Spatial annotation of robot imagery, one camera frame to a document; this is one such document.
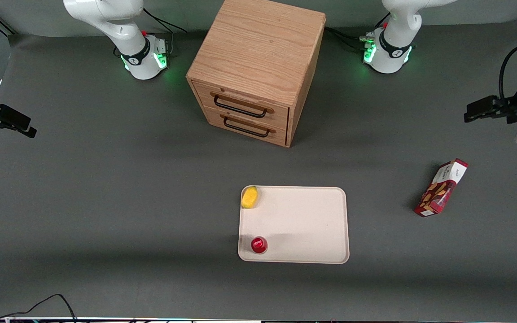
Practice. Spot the yellow lemon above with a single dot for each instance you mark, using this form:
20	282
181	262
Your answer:
249	197

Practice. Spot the oak wooden drawer cabinet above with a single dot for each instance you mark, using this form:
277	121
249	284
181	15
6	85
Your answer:
258	58

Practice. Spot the red cookie box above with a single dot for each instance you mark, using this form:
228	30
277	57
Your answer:
442	187

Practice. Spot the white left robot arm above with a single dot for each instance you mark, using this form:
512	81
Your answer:
393	49

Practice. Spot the wooden drawer front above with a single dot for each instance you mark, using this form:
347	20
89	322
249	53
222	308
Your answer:
240	104
247	124

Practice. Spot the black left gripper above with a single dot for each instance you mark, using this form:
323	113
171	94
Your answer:
515	109

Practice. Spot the beige plastic tray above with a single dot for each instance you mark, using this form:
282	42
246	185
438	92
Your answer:
299	224

